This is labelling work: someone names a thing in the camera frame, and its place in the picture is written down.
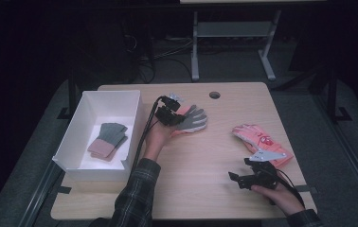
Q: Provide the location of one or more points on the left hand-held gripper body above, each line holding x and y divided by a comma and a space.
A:
167, 112

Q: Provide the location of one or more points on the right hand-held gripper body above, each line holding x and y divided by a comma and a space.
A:
262, 176

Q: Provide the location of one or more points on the pink glove with grey palm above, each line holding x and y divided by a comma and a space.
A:
194, 119

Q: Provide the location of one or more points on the grey knit glove pink cuff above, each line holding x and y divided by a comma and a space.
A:
120, 145

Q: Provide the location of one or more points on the white box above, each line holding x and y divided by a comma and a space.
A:
104, 110

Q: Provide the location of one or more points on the dark green pink-cuffed socks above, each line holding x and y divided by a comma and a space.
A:
107, 138

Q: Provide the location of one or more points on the person's right hand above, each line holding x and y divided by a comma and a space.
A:
281, 197

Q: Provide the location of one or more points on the person's left hand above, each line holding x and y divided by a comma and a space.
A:
158, 138

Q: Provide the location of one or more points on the pink glove with red print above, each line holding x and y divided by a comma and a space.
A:
262, 142

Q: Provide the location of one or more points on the white metal stand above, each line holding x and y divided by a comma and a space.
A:
230, 29

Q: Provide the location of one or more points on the grey metal floor rail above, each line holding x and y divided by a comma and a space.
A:
350, 151
38, 198

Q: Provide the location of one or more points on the dark metal post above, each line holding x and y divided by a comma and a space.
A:
333, 97
72, 94

